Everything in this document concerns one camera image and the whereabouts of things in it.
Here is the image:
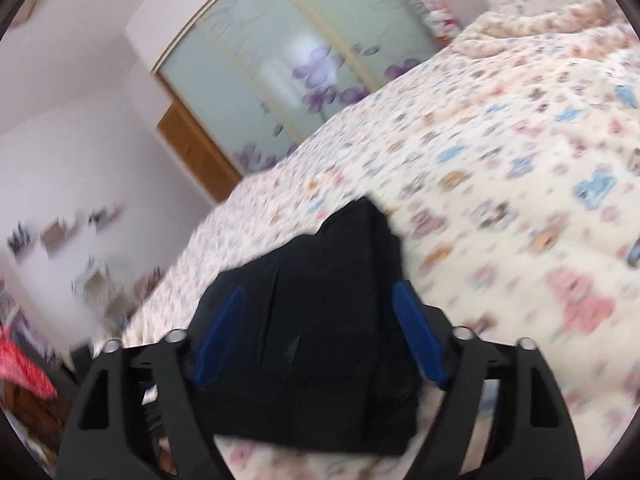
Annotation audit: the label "black pants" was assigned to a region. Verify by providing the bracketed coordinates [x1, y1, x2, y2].
[186, 197, 421, 456]

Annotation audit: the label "red patterned cloth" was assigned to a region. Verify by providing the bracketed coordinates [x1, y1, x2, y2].
[0, 327, 58, 400]

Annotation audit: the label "patterned cartoon bed blanket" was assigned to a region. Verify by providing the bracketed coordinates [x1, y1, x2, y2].
[124, 0, 639, 474]

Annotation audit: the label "clear bin of plush toys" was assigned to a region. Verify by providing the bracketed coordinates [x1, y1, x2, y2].
[408, 0, 461, 44]

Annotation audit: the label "frosted glass floral wardrobe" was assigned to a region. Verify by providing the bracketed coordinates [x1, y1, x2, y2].
[157, 0, 442, 201]

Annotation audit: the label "white wall shelf with items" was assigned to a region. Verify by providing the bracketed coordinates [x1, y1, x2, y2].
[11, 202, 171, 321]

